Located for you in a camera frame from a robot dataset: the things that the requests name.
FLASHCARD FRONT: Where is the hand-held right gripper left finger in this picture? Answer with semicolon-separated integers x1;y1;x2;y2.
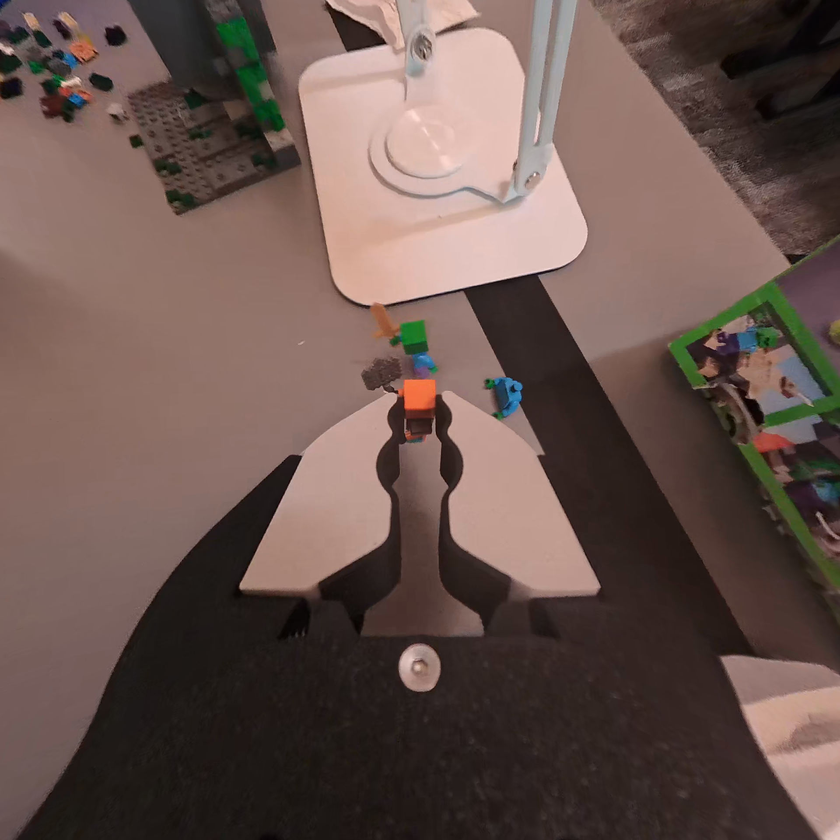
238;394;404;636

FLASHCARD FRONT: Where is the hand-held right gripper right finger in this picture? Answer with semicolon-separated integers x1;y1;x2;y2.
438;390;603;636

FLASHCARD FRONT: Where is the small blue toy creature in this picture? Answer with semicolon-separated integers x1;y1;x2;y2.
483;375;528;421

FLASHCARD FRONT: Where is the small orange grey brick model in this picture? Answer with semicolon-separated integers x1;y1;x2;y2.
361;356;441;446

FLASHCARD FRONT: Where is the green headed toy minifigure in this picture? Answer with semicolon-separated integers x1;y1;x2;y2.
389;319;441;381

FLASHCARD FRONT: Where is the white rounded board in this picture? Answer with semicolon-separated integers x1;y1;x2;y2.
299;26;590;308

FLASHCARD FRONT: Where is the brick set cardboard box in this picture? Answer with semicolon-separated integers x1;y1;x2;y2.
668;239;840;626

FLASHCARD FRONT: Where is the grey brick building model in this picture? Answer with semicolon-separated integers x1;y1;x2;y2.
126;0;303;217

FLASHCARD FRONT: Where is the white crumpled paper bag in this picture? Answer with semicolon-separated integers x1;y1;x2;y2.
325;0;480;50

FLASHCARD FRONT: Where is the scatter of small loose bricks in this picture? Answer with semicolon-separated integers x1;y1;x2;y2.
0;10;131;125

